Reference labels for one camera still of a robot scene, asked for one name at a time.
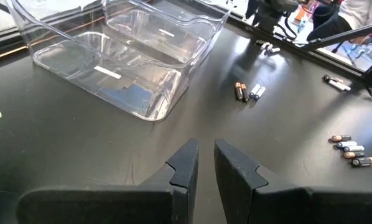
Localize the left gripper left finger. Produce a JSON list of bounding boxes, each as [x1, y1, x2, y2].
[[16, 139, 199, 224]]

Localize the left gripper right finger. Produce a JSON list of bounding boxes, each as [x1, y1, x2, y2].
[[215, 139, 372, 224]]

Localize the black copper Duracell battery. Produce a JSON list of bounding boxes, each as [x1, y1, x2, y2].
[[351, 156, 372, 168], [322, 73, 345, 84], [234, 82, 243, 101], [343, 151, 366, 159], [240, 83, 251, 103], [330, 134, 352, 142]]

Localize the clear plastic bin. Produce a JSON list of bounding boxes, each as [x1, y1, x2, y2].
[[5, 0, 202, 122], [101, 0, 232, 68]]

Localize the person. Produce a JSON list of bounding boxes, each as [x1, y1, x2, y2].
[[306, 0, 372, 45]]

